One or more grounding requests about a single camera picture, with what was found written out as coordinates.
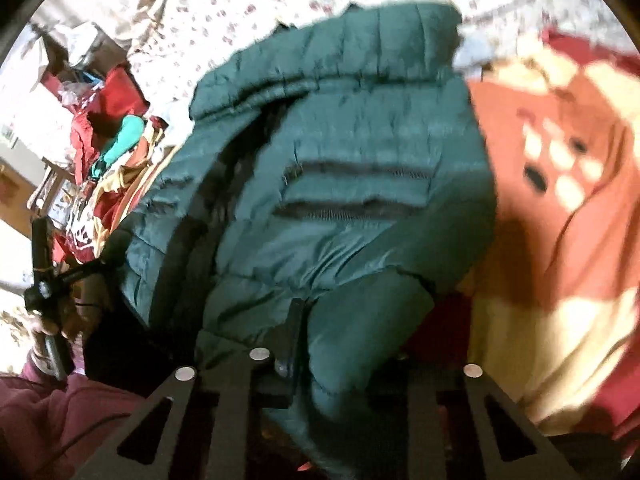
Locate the person's left forearm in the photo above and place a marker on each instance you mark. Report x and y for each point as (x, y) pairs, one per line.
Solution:
(60, 420)

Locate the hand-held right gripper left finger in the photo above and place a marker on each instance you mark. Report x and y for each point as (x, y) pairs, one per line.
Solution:
(295, 340)

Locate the green puffer jacket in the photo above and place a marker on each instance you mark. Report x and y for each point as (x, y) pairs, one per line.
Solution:
(350, 135)

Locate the orange red printed blanket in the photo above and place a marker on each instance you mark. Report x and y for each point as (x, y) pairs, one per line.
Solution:
(550, 260)

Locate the red cloth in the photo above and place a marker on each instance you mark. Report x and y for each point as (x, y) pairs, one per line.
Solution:
(117, 95)

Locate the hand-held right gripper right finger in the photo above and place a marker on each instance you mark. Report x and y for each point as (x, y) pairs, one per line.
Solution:
(425, 410)

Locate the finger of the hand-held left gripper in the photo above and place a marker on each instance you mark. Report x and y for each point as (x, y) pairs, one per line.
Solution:
(100, 257)

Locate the beige satin cloth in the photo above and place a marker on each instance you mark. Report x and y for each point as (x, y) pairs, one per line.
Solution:
(150, 15)

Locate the crumpled plastic bag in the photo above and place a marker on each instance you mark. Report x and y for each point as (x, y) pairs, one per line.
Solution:
(90, 42)

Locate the person's left hand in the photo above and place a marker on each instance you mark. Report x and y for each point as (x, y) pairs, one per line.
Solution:
(82, 310)

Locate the floral quilt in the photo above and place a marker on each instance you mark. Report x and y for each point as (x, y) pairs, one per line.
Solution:
(250, 20)

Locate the teal cloth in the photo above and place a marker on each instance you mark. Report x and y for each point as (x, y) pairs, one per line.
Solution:
(125, 135)

